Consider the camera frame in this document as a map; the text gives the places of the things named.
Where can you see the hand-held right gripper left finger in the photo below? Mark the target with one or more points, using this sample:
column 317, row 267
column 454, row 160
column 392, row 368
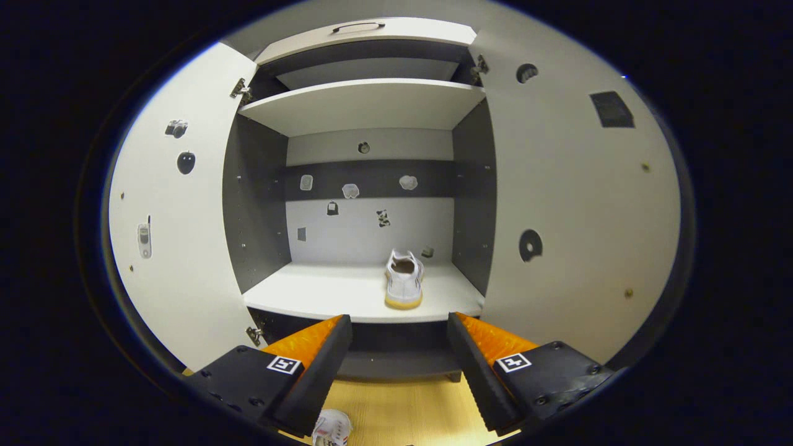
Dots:
column 319, row 371

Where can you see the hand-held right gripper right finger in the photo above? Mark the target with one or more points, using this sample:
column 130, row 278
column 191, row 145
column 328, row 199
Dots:
column 474, row 371

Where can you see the white canvas shoe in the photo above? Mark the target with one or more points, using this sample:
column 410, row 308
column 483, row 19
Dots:
column 331, row 427
column 404, row 285

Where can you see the white shoe cabinet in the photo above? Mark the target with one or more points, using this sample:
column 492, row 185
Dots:
column 372, row 235

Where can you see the white shoe cabinet door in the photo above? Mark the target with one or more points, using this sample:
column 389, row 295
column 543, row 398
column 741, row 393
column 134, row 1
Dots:
column 576, row 186
column 186, row 279

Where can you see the white cabinet shelf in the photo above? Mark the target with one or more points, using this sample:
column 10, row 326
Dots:
column 310, row 294
column 359, row 105

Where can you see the white cabinet drawer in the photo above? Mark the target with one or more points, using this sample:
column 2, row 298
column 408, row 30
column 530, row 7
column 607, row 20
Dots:
column 421, row 34

